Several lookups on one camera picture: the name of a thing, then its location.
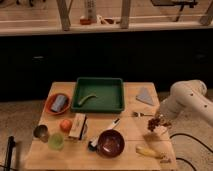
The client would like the dark red grape bunch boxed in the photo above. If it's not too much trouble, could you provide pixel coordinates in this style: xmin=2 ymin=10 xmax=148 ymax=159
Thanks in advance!
xmin=148 ymin=118 xmax=163 ymax=132

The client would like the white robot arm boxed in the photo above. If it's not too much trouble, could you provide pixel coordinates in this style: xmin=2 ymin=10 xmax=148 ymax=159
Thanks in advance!
xmin=157 ymin=80 xmax=213 ymax=127

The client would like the green plastic tray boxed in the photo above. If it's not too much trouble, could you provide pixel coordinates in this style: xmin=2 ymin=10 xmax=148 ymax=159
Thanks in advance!
xmin=71 ymin=77 xmax=125 ymax=113

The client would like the silver fork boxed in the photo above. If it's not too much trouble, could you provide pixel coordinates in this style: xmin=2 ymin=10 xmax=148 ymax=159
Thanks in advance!
xmin=133 ymin=112 xmax=154 ymax=117

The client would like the grey triangular cloth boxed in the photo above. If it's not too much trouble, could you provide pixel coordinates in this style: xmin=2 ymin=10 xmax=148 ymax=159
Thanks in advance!
xmin=136 ymin=87 xmax=154 ymax=106

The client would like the yellow corn cob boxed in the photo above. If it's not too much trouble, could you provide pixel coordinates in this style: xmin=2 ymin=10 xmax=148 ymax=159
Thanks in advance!
xmin=136 ymin=146 xmax=165 ymax=159

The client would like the dark red bowl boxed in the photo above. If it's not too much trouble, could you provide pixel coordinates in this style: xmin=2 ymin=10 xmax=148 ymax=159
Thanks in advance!
xmin=97 ymin=130 xmax=125 ymax=158

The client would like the green chili pepper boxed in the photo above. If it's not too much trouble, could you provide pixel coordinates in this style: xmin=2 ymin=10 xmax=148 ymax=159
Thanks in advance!
xmin=78 ymin=94 xmax=97 ymax=106

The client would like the wooden block brush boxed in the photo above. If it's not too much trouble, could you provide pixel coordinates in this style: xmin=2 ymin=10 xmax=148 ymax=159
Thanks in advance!
xmin=69 ymin=113 xmax=87 ymax=140

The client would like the orange fruit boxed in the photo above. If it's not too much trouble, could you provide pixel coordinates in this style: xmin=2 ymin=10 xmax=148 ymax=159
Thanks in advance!
xmin=60 ymin=119 xmax=72 ymax=132

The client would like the orange plastic bowl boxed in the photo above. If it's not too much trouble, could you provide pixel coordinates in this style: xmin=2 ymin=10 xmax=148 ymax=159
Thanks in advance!
xmin=44 ymin=93 xmax=70 ymax=115

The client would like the grey can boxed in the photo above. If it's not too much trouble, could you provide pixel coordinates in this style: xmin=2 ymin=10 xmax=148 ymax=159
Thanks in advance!
xmin=51 ymin=94 xmax=67 ymax=112

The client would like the green plastic cup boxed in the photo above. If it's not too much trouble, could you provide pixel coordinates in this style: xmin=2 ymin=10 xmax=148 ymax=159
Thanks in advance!
xmin=48 ymin=133 xmax=64 ymax=150

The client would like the metal cup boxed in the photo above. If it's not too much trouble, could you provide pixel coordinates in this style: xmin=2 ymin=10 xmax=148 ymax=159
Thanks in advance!
xmin=33 ymin=125 xmax=49 ymax=143

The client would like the red object on shelf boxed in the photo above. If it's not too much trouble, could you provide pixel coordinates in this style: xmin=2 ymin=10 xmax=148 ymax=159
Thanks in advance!
xmin=80 ymin=18 xmax=92 ymax=25

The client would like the black stand pole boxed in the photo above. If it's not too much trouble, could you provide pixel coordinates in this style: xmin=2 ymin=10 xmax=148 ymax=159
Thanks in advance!
xmin=4 ymin=136 xmax=16 ymax=171

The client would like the black floor cable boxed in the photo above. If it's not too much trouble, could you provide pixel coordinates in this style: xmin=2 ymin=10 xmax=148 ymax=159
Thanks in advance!
xmin=169 ymin=133 xmax=213 ymax=171

